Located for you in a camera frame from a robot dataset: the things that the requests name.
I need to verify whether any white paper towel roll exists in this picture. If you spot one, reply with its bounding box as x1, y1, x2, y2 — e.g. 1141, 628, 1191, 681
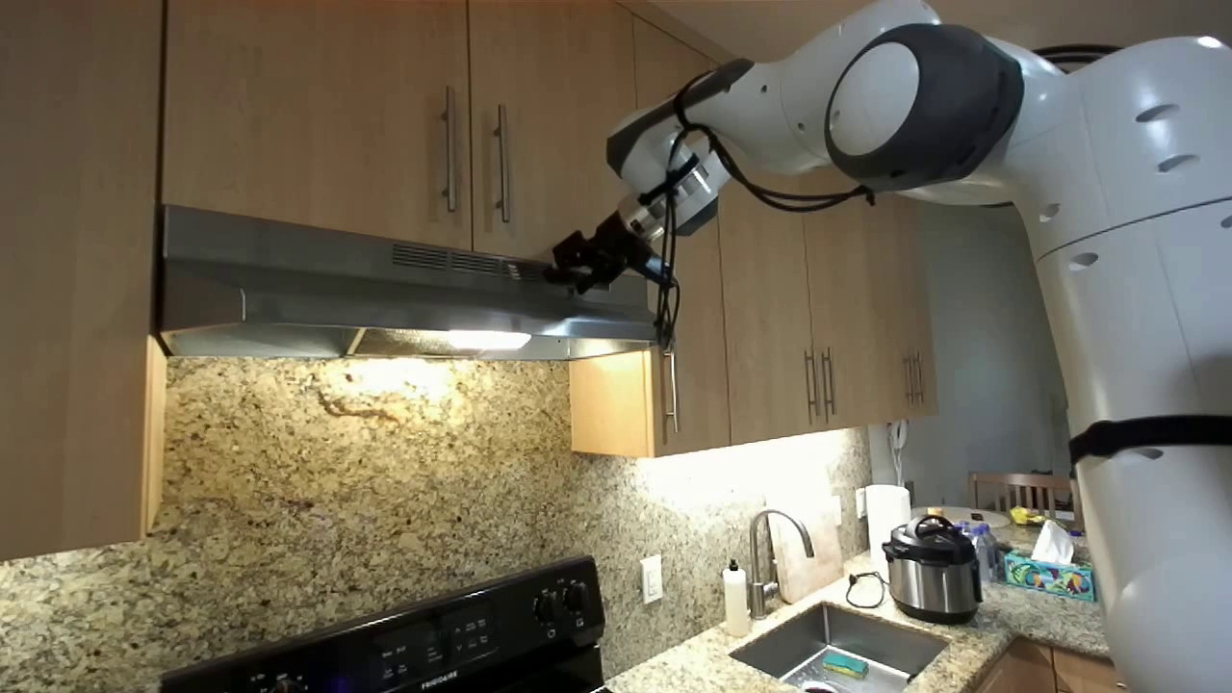
860, 480, 915, 572

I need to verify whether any clear plastic bottle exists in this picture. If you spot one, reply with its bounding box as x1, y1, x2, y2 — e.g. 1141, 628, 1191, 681
963, 514, 1004, 581

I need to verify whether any black stove control panel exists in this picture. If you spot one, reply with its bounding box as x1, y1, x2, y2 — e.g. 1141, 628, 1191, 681
160, 551, 610, 693

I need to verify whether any stainless steel range hood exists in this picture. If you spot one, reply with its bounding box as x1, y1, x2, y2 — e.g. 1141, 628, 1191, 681
151, 203, 668, 365

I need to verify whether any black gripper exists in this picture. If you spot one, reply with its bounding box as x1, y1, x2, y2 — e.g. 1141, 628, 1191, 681
542, 203, 668, 294

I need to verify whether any glowing hood light panel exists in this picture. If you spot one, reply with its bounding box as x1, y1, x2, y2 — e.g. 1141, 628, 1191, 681
383, 323, 537, 359

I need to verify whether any wooden base cabinet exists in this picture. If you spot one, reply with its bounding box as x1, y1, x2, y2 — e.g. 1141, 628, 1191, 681
971, 633, 1132, 693

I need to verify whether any teal tissue box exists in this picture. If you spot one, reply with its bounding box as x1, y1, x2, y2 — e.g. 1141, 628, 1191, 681
999, 515, 1101, 606

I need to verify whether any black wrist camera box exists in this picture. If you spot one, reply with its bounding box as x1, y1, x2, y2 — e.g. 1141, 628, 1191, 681
631, 243, 682, 294

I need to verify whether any tall wooden wall cabinet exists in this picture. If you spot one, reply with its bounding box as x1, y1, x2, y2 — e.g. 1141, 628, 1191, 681
0, 0, 170, 565

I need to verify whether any beige cutting board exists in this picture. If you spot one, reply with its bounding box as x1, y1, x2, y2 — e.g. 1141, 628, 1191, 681
774, 525, 850, 607

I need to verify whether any white wall outlet plate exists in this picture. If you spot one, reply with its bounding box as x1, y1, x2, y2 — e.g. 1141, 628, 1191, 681
641, 551, 670, 607

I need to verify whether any short wooden wall cabinet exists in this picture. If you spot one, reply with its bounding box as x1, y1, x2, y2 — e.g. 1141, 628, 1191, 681
160, 0, 724, 267

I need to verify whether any black coiled power cord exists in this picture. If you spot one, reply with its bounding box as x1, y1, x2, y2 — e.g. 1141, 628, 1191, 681
845, 565, 895, 613

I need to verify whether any teal and yellow sponge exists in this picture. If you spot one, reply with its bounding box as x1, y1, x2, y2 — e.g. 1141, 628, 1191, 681
819, 650, 873, 684

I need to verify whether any white soap bottle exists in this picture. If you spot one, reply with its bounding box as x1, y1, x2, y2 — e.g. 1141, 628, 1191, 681
722, 556, 754, 634

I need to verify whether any stainless steel sink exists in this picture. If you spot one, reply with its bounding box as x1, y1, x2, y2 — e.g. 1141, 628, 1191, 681
728, 598, 953, 693

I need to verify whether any silver black pressure cooker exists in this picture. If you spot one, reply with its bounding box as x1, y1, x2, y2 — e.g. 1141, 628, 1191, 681
881, 509, 986, 628

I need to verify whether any black strap around robot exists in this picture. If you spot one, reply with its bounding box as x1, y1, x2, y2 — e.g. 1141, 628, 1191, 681
1068, 414, 1232, 469

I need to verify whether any wooden chair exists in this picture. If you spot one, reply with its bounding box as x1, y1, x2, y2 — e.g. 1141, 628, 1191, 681
971, 466, 1080, 519

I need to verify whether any wide wooden wall cabinet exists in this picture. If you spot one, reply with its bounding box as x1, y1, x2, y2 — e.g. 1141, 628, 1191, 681
565, 166, 945, 462

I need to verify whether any silver kitchen faucet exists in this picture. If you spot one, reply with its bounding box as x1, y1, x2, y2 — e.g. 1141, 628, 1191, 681
746, 506, 819, 619

